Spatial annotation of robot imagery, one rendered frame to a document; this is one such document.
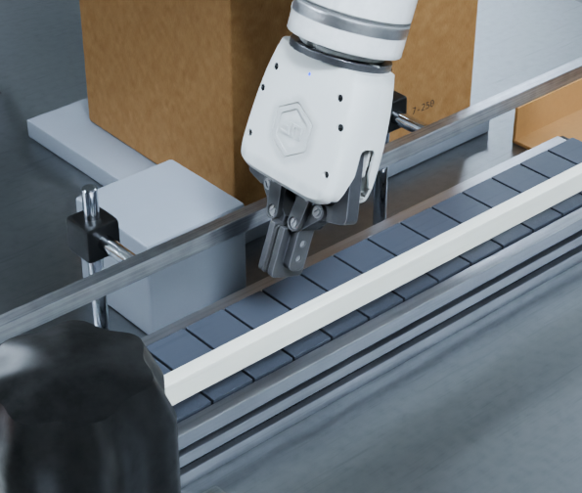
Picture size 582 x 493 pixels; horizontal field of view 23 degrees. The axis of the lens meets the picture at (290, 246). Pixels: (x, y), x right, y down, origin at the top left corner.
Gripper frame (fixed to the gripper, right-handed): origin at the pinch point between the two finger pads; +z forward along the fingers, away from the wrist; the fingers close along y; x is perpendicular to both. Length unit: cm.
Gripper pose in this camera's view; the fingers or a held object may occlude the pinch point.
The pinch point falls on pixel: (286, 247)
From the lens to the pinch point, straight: 105.9
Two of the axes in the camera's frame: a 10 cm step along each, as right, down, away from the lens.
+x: 7.1, -0.5, 7.0
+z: -2.6, 9.1, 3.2
